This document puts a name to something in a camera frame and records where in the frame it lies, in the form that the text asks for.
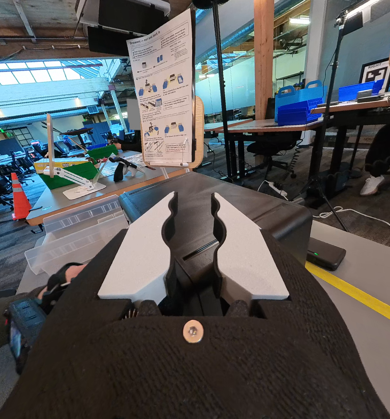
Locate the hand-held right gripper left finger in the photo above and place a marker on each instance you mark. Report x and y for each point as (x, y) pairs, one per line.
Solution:
(136, 248)

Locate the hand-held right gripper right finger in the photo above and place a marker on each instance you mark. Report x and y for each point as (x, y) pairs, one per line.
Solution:
(247, 252)

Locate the clear plastic bin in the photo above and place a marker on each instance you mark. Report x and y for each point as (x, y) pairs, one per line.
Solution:
(77, 229)

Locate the black drawer cabinet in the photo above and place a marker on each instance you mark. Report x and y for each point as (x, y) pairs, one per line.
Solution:
(195, 186)

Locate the person's left hand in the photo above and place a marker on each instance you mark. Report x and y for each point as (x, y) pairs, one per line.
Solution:
(75, 271)

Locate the white power strip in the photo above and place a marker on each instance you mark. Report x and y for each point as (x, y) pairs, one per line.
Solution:
(272, 187)

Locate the black power bank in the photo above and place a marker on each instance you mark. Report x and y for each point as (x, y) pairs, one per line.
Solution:
(326, 253)

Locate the spare hand-held gripper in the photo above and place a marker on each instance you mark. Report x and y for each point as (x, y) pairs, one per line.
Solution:
(119, 172)

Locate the grey table wooden edge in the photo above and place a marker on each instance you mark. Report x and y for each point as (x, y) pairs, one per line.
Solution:
(54, 199)

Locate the orange traffic cone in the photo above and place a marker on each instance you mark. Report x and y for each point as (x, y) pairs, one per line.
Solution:
(18, 199)

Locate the yellow cardboard box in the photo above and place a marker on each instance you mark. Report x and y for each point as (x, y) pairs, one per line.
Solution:
(61, 162)

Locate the yellow tape strip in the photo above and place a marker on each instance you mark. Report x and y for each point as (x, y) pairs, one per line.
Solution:
(355, 291)

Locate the black sandbag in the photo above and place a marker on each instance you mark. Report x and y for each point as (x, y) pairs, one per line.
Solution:
(339, 181)

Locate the wooden top desk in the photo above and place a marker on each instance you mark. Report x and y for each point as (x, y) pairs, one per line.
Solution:
(355, 105)
(263, 124)

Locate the wooden sheet holder board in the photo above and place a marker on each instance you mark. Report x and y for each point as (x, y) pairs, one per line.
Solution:
(199, 131)

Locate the stack of blue bins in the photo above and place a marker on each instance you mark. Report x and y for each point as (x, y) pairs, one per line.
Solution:
(296, 108)

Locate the printed instruction sheet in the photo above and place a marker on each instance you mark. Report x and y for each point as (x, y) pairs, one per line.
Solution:
(164, 98)

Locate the black stand pole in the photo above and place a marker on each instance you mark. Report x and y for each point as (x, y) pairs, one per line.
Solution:
(221, 81)

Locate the blue plastic bin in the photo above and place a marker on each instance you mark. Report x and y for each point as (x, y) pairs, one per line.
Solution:
(352, 90)

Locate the wooden pillar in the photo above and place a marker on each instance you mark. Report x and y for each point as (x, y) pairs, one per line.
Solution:
(263, 59)

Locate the grey device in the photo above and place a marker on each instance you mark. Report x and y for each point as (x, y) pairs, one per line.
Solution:
(370, 96)

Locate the black white tag board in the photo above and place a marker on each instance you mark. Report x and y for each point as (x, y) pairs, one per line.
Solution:
(376, 77)

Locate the black white overhead fixture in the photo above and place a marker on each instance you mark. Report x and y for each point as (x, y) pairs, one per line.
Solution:
(123, 19)

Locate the black tripod light stand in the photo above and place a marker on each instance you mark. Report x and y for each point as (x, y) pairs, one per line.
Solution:
(350, 19)

